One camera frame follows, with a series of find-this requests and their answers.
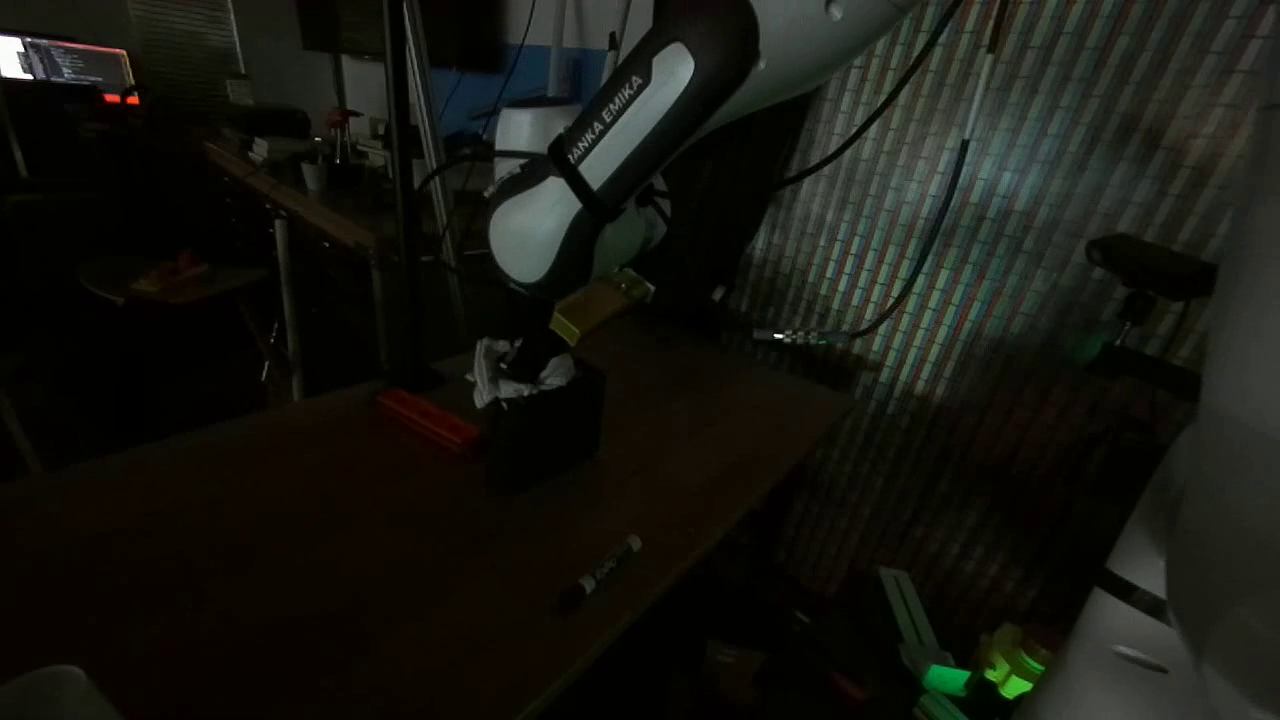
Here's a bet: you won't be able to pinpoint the glowing green objects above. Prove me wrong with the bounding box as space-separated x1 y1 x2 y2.
875 564 1054 720

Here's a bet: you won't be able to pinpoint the black hanging cable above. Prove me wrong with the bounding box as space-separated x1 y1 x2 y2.
765 0 1003 347

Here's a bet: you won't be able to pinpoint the wooden side table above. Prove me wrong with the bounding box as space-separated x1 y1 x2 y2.
201 133 402 402

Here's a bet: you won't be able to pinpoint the black camera on stand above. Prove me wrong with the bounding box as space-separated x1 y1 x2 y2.
1078 231 1222 392

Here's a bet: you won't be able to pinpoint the white towel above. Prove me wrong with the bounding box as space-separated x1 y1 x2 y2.
462 333 581 412

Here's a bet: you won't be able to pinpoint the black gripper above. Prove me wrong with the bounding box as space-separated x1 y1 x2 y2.
513 324 581 387

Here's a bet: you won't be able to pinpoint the striped window blind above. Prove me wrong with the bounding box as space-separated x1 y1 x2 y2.
724 0 1242 633

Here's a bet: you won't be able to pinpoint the dark vertical pole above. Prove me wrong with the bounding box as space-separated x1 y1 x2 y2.
374 0 436 392

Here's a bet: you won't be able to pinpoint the black marker with white label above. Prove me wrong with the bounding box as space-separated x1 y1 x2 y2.
554 530 651 606

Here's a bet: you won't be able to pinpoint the lit computer monitor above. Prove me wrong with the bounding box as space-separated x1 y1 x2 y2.
0 29 143 96

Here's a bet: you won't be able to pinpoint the black basket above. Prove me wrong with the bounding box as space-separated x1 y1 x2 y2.
472 356 610 489

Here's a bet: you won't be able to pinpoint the red block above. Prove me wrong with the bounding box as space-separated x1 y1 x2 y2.
371 385 487 455

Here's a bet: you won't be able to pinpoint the white cabinet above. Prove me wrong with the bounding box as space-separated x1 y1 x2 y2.
1030 585 1280 720

